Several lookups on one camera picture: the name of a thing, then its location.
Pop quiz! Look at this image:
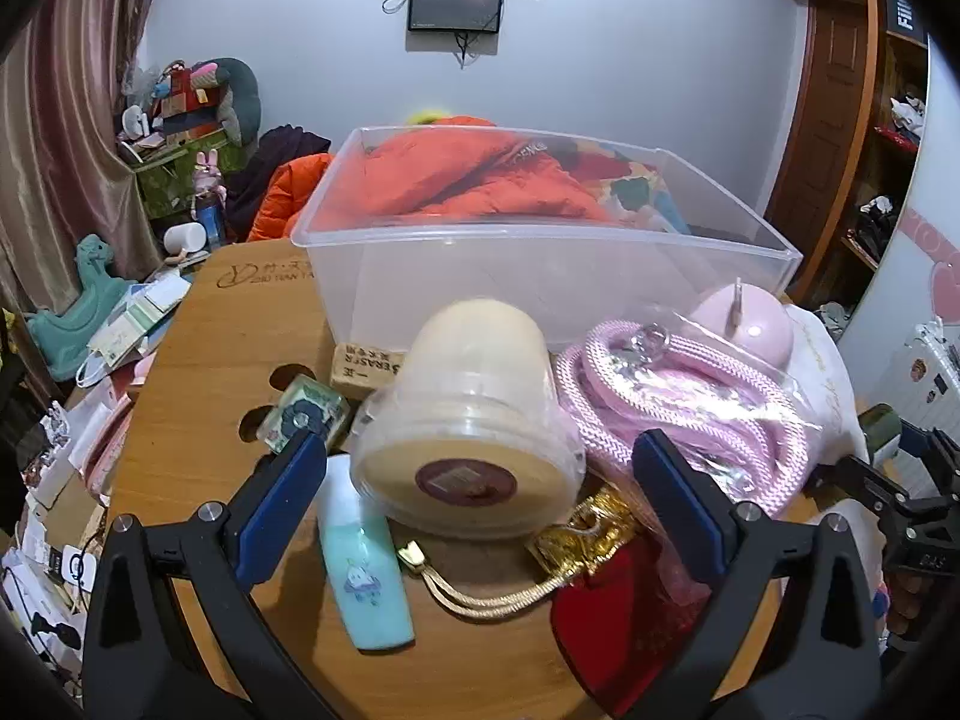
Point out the orange puffer jacket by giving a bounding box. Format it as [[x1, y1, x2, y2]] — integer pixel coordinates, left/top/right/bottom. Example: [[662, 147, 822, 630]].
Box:
[[247, 114, 623, 241]]

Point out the white mug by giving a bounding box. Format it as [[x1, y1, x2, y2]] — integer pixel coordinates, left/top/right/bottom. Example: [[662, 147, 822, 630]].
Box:
[[163, 223, 207, 260]]

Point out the pink satin curtain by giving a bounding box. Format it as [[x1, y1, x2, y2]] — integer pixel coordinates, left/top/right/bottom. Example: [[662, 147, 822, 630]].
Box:
[[0, 0, 173, 316]]

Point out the pile of papers and boxes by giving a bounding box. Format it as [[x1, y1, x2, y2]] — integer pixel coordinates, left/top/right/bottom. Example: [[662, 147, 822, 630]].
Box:
[[90, 270, 192, 376]]

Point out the green patterned box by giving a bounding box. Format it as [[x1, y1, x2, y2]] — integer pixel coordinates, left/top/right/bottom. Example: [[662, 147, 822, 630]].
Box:
[[135, 127, 248, 222]]

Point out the wooden desktop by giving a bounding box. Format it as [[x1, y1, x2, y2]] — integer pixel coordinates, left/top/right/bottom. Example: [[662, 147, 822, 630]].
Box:
[[105, 236, 826, 720]]

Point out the small green floral box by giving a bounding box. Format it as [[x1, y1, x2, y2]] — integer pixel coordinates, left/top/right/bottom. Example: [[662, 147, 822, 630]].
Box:
[[259, 373, 352, 458]]

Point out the person's right hand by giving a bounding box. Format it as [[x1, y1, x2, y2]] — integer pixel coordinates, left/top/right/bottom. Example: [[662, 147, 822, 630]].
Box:
[[883, 574, 931, 638]]

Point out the white panel with pink print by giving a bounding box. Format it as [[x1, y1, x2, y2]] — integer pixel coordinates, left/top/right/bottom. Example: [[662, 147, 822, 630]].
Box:
[[832, 37, 960, 391]]

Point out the colourful patchwork blanket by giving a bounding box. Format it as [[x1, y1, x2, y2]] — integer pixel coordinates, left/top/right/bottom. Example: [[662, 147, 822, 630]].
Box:
[[570, 142, 691, 233]]

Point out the grey green plush cushion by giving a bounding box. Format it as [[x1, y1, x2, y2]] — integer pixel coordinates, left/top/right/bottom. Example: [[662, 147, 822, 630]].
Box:
[[199, 56, 262, 147]]

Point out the pink bunny bottle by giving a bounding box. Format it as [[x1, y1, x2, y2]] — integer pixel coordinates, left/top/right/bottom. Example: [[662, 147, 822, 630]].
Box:
[[193, 150, 226, 248]]

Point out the teal lotion tube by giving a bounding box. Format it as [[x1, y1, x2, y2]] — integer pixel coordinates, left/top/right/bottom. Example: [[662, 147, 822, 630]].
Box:
[[316, 476, 416, 652]]

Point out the colourful patchwork toy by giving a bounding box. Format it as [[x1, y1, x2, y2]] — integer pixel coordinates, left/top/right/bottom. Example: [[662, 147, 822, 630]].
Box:
[[150, 60, 218, 136]]

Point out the white cloth pouch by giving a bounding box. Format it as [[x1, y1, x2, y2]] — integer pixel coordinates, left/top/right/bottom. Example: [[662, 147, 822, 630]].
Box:
[[780, 307, 893, 653]]

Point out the wooden shelf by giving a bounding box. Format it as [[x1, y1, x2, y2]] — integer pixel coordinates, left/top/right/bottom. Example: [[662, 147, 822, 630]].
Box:
[[840, 0, 931, 278]]

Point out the pink round ball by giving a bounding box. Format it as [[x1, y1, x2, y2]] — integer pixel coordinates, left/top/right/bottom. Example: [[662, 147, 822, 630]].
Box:
[[686, 277, 796, 372]]

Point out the pink rope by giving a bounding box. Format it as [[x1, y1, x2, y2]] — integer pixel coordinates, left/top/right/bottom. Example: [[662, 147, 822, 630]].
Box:
[[555, 311, 826, 511]]

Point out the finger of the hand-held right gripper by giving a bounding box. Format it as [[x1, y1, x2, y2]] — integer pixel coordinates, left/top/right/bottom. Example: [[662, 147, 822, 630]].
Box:
[[898, 418, 960, 497], [806, 456, 931, 522]]

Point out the clear plastic storage box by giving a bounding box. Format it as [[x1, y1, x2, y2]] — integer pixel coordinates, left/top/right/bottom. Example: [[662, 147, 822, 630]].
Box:
[[291, 126, 803, 353]]

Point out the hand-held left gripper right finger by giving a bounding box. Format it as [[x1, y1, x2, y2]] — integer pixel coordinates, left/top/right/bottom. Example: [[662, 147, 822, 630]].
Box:
[[632, 429, 882, 720]]

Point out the teal rocking horse toy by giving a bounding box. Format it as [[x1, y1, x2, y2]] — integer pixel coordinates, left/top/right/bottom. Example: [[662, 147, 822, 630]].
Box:
[[26, 234, 140, 383]]

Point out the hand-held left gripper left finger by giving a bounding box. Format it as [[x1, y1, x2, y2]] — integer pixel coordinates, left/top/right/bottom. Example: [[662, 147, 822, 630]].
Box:
[[82, 427, 331, 720]]

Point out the cream filled clear jar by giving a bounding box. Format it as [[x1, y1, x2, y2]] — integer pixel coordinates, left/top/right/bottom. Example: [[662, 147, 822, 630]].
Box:
[[349, 298, 587, 539]]

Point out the red pouch with gold cord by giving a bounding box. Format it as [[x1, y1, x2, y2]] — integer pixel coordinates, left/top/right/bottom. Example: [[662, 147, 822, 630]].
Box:
[[397, 487, 721, 717]]

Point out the olive green object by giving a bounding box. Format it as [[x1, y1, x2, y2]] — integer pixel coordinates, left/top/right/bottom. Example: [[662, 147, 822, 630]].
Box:
[[862, 405, 901, 460]]

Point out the brown wooden door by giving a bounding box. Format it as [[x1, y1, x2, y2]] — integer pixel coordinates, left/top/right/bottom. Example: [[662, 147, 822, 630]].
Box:
[[765, 0, 875, 308]]

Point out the tan eraser block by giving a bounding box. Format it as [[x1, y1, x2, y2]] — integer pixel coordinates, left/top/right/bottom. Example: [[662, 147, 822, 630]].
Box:
[[328, 343, 410, 398]]

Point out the dark purple cloth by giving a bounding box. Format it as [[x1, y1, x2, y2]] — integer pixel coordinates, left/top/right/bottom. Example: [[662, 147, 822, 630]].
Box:
[[225, 126, 331, 241]]

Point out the small black wall monitor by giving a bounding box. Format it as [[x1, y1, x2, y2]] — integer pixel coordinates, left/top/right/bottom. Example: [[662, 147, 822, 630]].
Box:
[[407, 0, 505, 35]]

